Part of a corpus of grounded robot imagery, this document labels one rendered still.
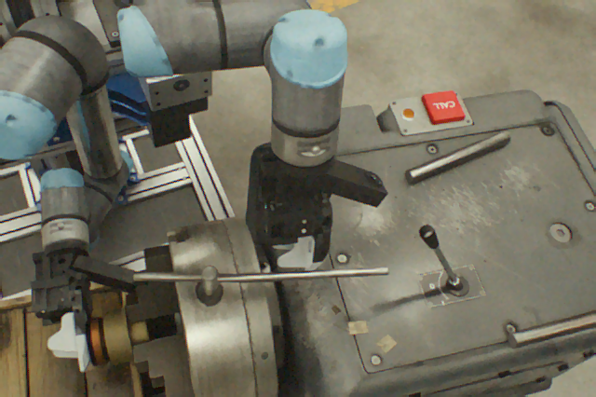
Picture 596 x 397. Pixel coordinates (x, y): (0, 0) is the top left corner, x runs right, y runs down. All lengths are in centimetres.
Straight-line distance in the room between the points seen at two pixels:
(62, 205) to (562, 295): 82
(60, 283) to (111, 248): 104
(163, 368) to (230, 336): 14
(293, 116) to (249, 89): 208
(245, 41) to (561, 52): 272
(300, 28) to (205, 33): 12
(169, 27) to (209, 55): 5
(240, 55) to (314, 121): 12
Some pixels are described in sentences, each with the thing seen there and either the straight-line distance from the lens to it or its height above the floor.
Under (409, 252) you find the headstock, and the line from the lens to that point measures 95.
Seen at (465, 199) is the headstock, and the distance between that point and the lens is 102.
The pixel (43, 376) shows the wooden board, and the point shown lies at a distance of 127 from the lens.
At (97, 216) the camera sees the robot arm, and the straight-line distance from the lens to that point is 125.
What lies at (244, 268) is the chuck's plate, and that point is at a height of 124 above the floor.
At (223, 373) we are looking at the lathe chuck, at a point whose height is 118.
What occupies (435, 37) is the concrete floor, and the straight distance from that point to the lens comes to 311.
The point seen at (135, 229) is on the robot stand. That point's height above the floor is 21.
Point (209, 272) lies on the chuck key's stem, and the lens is 82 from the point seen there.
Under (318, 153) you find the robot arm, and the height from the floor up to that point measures 154.
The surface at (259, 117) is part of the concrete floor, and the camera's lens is 262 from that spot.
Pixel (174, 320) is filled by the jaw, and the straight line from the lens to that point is 109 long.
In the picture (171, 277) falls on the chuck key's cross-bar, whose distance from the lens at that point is 84.
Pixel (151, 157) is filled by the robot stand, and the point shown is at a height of 21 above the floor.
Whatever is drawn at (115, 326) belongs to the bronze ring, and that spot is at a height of 112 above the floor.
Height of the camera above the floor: 208
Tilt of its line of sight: 59 degrees down
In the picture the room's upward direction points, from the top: 12 degrees clockwise
